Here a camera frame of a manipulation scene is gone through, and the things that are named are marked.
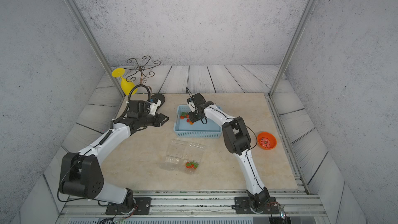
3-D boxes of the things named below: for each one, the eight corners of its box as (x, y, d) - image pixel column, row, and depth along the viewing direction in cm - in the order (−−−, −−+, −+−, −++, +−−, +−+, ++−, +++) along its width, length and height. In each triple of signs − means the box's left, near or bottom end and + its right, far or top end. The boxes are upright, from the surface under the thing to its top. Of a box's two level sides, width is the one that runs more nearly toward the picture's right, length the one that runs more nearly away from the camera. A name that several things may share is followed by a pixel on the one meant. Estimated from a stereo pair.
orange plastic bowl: (259, 151, 93) (262, 147, 89) (256, 136, 100) (258, 131, 96) (276, 151, 93) (279, 147, 89) (271, 136, 100) (274, 131, 96)
